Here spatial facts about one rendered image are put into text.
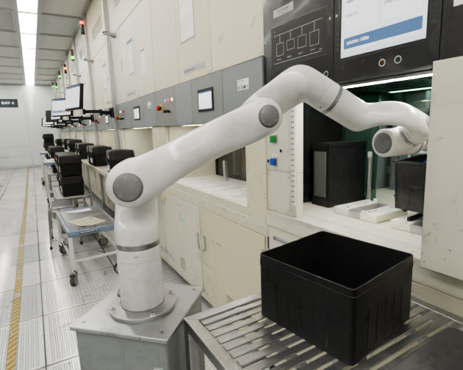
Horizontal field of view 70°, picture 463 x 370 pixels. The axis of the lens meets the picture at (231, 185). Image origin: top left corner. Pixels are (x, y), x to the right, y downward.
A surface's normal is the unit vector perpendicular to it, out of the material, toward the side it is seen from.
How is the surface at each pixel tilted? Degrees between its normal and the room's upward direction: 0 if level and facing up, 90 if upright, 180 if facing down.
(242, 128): 105
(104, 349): 90
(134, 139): 90
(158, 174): 82
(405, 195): 94
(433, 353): 0
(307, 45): 90
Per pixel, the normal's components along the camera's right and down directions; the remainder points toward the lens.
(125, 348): -0.25, 0.18
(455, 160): -0.86, 0.12
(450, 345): -0.04, -0.98
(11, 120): 0.51, 0.13
